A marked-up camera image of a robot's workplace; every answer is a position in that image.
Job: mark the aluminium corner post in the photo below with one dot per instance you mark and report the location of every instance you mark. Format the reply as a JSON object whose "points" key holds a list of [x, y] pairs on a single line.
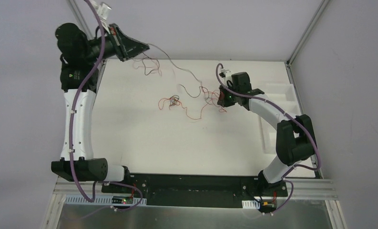
{"points": [[311, 25], [79, 17]]}

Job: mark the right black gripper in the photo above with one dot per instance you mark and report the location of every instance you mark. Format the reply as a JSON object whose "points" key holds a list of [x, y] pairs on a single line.
{"points": [[223, 98]]}

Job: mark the right white slotted cable duct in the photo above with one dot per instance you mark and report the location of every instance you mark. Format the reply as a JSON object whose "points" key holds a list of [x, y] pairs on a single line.
{"points": [[250, 204]]}

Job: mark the white slotted cable duct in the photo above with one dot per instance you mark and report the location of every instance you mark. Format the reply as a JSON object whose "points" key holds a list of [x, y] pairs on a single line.
{"points": [[250, 204], [105, 200]]}

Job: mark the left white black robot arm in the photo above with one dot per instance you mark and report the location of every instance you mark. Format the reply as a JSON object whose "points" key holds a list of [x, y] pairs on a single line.
{"points": [[79, 81]]}

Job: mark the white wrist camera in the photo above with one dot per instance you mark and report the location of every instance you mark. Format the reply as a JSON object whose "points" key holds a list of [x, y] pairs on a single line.
{"points": [[226, 73], [103, 11]]}

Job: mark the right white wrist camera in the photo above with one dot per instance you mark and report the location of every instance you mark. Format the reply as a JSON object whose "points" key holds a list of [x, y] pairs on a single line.
{"points": [[226, 73]]}

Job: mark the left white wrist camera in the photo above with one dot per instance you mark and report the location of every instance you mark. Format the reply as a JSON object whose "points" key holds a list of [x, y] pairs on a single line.
{"points": [[103, 11]]}

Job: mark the left green controller board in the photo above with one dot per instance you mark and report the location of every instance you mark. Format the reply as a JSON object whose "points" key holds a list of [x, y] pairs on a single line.
{"points": [[118, 200]]}

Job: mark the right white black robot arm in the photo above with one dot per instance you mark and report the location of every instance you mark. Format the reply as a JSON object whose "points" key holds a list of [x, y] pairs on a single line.
{"points": [[295, 141]]}

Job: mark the left white slotted cable duct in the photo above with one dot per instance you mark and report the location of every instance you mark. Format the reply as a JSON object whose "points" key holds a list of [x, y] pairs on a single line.
{"points": [[105, 200]]}

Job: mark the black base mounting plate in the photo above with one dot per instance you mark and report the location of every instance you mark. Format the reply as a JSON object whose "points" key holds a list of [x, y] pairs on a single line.
{"points": [[202, 191]]}

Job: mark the right aluminium corner post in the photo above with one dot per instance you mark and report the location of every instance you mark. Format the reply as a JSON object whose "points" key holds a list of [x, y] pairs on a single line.
{"points": [[311, 25]]}

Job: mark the aluminium front frame rail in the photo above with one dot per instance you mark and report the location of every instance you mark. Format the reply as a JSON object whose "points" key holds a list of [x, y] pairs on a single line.
{"points": [[304, 188]]}

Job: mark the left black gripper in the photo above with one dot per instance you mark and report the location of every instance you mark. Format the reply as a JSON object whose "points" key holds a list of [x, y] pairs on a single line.
{"points": [[118, 42]]}

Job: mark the left aluminium corner post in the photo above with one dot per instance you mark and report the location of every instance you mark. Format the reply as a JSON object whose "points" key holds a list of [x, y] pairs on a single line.
{"points": [[79, 17]]}

